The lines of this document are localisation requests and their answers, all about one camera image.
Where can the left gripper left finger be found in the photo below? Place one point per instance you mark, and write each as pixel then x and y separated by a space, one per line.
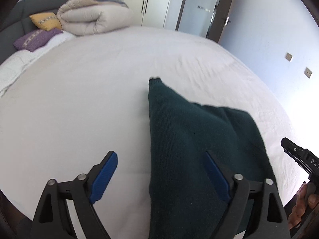
pixel 52 218

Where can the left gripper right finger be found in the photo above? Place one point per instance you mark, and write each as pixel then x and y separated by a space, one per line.
pixel 267 218

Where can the dark green knit sweater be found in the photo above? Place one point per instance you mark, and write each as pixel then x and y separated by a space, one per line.
pixel 184 203

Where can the person's right hand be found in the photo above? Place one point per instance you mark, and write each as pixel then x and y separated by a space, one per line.
pixel 299 209

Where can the white bed mattress sheet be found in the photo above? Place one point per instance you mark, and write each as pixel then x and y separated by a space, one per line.
pixel 89 95

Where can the white pillow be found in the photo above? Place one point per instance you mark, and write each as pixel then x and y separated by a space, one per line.
pixel 13 67

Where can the purple patterned cushion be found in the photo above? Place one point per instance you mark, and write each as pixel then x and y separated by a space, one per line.
pixel 35 39

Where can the brown wooden door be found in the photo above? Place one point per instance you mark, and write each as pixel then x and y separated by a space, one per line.
pixel 220 20

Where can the frosted glass door panel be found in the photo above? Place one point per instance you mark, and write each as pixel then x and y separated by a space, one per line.
pixel 199 18

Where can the dark grey headboard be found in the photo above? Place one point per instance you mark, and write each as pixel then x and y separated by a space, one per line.
pixel 18 22

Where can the yellow patterned cushion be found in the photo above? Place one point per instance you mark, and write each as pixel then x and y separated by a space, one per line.
pixel 46 21

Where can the beige folded duvet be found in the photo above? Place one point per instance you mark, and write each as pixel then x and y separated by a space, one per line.
pixel 90 17

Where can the wall socket plate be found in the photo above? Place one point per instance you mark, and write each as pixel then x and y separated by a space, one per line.
pixel 288 56
pixel 308 72

